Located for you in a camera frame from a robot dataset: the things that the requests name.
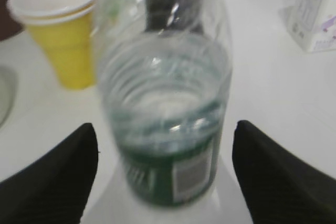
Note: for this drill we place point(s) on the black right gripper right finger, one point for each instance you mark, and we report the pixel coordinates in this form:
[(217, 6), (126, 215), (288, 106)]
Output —
[(277, 186)]

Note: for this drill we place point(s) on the yellow paper cup stack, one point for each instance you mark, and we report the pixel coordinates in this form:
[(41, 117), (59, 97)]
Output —
[(62, 29)]

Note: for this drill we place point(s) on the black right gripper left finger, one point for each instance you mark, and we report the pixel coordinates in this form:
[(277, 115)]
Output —
[(56, 187)]

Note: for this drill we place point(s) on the clear bottle with green label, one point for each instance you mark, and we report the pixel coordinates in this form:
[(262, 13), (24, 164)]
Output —
[(164, 69)]

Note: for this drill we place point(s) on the white milk carton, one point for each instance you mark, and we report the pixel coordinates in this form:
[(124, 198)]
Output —
[(312, 25)]

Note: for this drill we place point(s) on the grey round plate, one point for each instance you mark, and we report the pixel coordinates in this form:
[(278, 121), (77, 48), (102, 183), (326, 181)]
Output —
[(9, 85)]

